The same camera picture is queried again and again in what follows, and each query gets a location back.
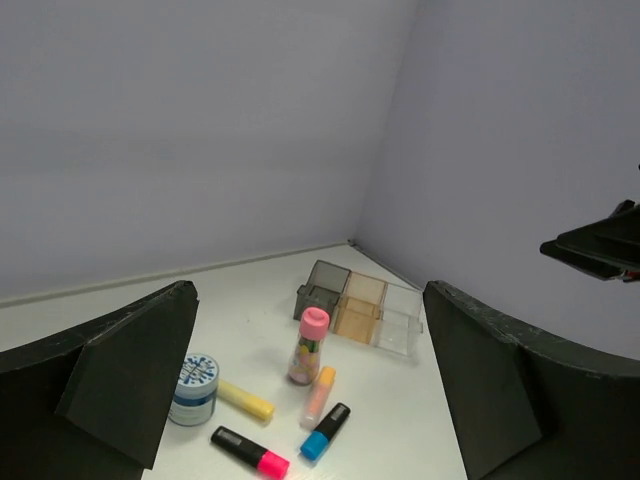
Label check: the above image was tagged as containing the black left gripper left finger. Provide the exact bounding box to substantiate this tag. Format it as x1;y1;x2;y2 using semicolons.
1;281;199;479

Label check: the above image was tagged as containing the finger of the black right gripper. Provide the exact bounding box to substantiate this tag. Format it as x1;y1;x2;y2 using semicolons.
539;200;639;283

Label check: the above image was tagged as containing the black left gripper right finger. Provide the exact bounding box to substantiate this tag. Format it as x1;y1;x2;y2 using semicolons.
423;281;639;479

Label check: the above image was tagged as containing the blue lidded round jar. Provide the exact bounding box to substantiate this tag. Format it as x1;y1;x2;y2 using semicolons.
168;353;220;427

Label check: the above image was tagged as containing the black pink highlighter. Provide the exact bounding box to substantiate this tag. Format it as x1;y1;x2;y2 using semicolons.
210;426;290;479

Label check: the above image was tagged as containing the yellow highlighter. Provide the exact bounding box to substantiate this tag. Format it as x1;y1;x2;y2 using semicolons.
218;379;275;422

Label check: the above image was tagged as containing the orange highlighter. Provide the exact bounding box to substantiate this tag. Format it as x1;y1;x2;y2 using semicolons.
300;366;336;430

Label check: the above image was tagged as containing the pink capped eraser bottle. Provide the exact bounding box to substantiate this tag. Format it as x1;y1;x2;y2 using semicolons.
288;307;330;385

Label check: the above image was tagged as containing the clear plastic bin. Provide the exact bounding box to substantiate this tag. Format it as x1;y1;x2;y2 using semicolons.
370;283;423;357

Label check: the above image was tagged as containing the amber plastic bin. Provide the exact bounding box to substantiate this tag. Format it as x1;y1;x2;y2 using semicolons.
332;271;387;345

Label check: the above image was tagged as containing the black blue highlighter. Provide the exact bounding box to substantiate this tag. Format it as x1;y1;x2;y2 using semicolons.
300;402;351;462

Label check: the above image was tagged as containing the smoky grey plastic bin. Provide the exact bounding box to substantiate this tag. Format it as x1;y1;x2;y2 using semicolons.
293;260;351;321

